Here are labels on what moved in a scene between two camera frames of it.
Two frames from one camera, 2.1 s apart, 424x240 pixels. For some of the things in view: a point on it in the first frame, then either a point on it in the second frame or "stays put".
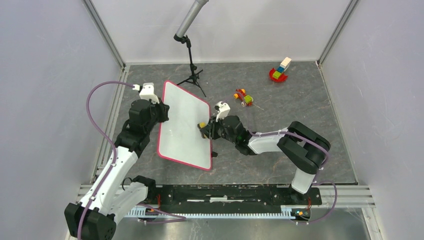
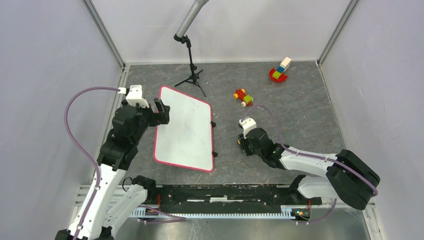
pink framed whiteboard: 179,140 stays put
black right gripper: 208,131 to 243,143
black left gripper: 164,109 stays put
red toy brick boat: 279,75 stays put
